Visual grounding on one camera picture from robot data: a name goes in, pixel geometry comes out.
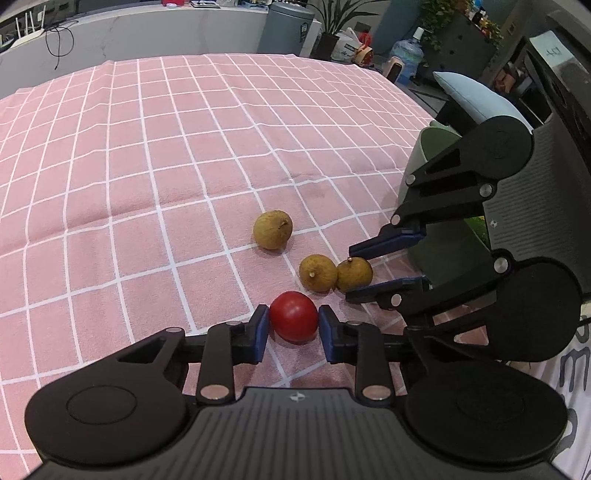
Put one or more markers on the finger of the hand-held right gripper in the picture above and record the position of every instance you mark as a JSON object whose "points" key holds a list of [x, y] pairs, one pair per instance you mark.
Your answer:
{"points": [[388, 288], [388, 243]]}

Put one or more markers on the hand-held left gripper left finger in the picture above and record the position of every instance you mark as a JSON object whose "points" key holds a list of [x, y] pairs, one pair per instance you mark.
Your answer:
{"points": [[261, 334]]}

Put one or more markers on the grey trash bin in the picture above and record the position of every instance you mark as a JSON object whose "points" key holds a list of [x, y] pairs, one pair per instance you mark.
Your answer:
{"points": [[284, 30]]}

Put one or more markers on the small white heater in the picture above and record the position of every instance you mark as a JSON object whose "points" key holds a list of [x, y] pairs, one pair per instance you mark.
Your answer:
{"points": [[395, 69]]}

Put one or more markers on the dark grey cabinet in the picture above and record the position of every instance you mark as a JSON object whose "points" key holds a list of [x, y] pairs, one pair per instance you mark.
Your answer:
{"points": [[461, 57]]}

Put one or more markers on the white marble media counter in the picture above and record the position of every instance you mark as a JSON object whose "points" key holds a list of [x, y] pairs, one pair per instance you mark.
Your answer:
{"points": [[138, 37]]}

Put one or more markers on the red tomato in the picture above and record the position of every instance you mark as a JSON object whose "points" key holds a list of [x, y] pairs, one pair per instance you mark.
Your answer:
{"points": [[293, 322]]}

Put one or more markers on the white router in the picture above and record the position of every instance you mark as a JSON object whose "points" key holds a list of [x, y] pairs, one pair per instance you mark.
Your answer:
{"points": [[27, 34]]}

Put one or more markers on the pink checked tablecloth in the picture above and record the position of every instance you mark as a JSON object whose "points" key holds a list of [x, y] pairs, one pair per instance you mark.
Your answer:
{"points": [[138, 184]]}

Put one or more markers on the potted long-leaf plant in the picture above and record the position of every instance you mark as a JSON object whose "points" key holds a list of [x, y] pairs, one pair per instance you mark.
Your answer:
{"points": [[337, 27]]}

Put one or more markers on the blue water jug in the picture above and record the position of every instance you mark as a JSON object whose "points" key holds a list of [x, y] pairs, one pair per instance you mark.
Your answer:
{"points": [[407, 50]]}

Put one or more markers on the green colander bowl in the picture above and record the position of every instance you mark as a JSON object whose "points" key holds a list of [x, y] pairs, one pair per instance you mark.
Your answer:
{"points": [[429, 147]]}

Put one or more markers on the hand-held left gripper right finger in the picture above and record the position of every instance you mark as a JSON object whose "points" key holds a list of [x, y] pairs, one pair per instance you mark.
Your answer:
{"points": [[328, 334]]}

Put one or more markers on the white plastic bag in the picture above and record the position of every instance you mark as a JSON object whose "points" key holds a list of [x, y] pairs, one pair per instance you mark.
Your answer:
{"points": [[345, 46]]}

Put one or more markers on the red and white bag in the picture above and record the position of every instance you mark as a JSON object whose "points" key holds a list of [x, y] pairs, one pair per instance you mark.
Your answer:
{"points": [[364, 55]]}

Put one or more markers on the brown longan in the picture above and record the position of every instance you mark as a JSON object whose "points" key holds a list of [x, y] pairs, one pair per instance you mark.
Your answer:
{"points": [[273, 229], [355, 272], [317, 273]]}

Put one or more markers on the trailing leafy plant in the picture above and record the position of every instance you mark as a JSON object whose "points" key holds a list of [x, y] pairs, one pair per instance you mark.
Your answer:
{"points": [[443, 18]]}

